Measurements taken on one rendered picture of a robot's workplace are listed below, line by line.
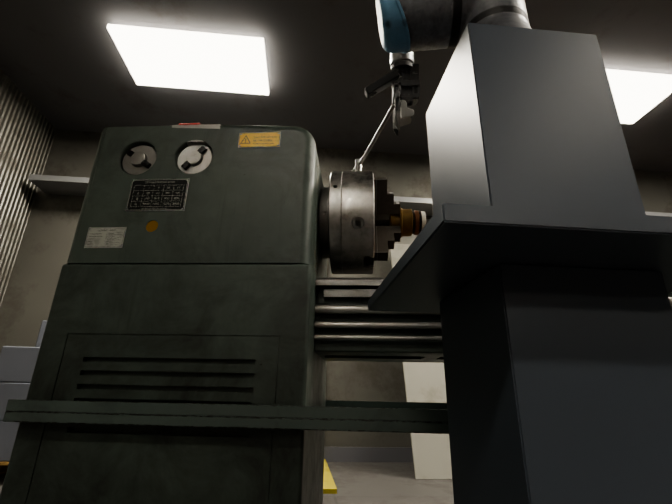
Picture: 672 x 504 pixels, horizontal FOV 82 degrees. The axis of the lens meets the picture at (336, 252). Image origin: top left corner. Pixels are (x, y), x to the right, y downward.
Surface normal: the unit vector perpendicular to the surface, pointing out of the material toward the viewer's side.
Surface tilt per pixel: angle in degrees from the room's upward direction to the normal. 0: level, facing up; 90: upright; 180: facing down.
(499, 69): 90
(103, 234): 90
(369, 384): 90
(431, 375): 74
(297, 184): 90
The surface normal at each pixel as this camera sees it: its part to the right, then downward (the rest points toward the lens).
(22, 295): 0.09, -0.33
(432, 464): 0.09, -0.59
